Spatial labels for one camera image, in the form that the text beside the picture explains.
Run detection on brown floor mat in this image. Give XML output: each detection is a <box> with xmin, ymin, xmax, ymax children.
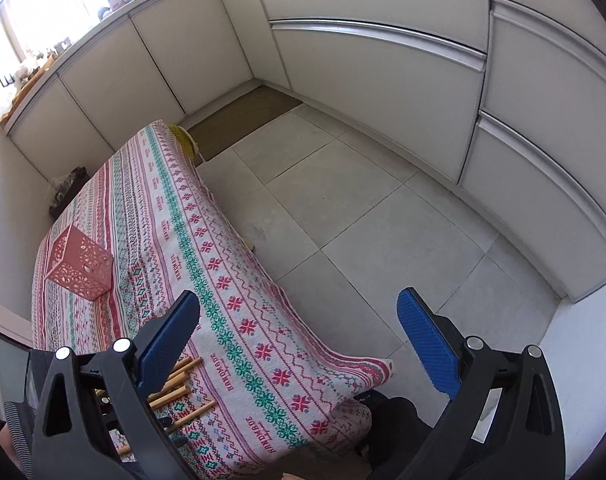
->
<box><xmin>188</xmin><ymin>86</ymin><xmax>301</xmax><ymax>160</ymax></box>

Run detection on wooden chopstick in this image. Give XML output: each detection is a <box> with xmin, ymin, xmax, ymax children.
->
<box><xmin>169</xmin><ymin>358</ymin><xmax>202</xmax><ymax>379</ymax></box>
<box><xmin>148</xmin><ymin>372</ymin><xmax>189</xmax><ymax>401</ymax></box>
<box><xmin>149</xmin><ymin>386</ymin><xmax>190</xmax><ymax>410</ymax></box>
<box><xmin>109</xmin><ymin>400</ymin><xmax>217</xmax><ymax>456</ymax></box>

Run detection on patterned red green tablecloth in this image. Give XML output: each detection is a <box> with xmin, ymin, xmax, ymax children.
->
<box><xmin>32</xmin><ymin>122</ymin><xmax>392</xmax><ymax>479</ymax></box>

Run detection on yellow stool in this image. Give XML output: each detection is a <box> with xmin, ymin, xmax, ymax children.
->
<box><xmin>167</xmin><ymin>124</ymin><xmax>203</xmax><ymax>166</ymax></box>

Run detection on dark waste bin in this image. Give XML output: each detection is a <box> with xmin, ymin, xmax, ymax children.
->
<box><xmin>48</xmin><ymin>167</ymin><xmax>90</xmax><ymax>220</ymax></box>

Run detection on pink perforated utensil holder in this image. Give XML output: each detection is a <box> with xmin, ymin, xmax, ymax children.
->
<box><xmin>45</xmin><ymin>226</ymin><xmax>113</xmax><ymax>301</ymax></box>

